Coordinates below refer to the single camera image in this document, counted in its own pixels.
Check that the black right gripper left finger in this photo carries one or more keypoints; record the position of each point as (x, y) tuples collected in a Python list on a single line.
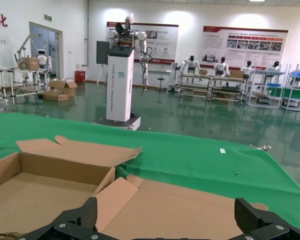
[(88, 212)]

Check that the small white label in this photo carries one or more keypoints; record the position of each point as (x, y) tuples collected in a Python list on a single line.
[(222, 150)]

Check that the flat cardboard floor box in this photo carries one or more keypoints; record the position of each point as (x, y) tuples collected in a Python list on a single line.
[(53, 95)]

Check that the black tower robot base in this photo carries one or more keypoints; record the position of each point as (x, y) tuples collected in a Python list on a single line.
[(130, 123)]

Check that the cardboard box on rack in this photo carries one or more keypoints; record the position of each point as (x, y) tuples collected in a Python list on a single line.
[(33, 63)]

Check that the large cardboard bench box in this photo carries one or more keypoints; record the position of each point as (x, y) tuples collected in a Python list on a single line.
[(237, 74)]

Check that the white wheeled machine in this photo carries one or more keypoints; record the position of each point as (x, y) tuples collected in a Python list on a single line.
[(174, 75)]

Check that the glass doorway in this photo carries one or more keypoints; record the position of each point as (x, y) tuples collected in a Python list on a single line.
[(53, 50)]

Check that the small white humanoid robot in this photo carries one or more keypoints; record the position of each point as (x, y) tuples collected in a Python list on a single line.
[(42, 58)]

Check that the red white wall poster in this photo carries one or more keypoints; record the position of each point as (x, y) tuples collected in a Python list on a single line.
[(162, 42), (245, 47)]

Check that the pipe frame workbench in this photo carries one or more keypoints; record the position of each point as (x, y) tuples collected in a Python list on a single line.
[(227, 83), (193, 80)]

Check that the white tower robot arm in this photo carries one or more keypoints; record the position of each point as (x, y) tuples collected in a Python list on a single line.
[(144, 62), (111, 34)]

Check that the white hanging frame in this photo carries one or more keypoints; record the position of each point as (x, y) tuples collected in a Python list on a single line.
[(23, 45)]

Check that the open cardboard floor box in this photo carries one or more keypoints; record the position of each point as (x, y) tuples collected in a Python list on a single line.
[(65, 86)]

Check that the ceiling light panel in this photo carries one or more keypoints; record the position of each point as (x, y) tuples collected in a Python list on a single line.
[(256, 0)]

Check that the white desk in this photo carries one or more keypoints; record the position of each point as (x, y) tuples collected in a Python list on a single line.
[(160, 71)]

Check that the green exit sign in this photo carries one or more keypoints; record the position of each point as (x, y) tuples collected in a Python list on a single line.
[(48, 17)]

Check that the open brown cardboard box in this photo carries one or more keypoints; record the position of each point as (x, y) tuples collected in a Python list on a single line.
[(177, 212), (40, 195)]

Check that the shelf rack with green panel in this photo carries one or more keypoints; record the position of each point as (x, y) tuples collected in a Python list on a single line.
[(296, 93)]

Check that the white wall socket strip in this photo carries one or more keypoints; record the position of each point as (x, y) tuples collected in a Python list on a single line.
[(0, 40)]

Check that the white tower robot body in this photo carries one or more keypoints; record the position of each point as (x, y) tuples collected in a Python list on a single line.
[(120, 82)]

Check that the white pipe rack table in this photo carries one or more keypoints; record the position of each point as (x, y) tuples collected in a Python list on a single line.
[(30, 72), (0, 71)]

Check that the black screen on stand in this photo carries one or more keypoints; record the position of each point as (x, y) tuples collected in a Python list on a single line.
[(102, 52)]

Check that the red wall character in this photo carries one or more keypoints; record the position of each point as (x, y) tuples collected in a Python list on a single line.
[(2, 20)]

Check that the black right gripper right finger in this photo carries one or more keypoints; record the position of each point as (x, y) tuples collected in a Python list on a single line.
[(245, 215)]

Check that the red bin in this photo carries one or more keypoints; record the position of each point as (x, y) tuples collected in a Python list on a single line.
[(80, 76)]

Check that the brown cardboard spool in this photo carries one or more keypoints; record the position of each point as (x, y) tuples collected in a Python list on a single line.
[(22, 64)]

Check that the small cardboard bench box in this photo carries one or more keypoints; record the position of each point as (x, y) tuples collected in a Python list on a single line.
[(203, 72)]

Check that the green table cloth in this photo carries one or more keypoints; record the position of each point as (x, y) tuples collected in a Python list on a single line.
[(190, 155)]

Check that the white shelf rack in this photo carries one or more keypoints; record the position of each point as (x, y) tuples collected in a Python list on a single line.
[(265, 75)]

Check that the white wall pipe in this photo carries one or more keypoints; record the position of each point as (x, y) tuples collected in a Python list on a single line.
[(86, 32)]

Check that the black stool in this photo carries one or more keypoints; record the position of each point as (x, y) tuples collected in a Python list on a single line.
[(160, 80)]

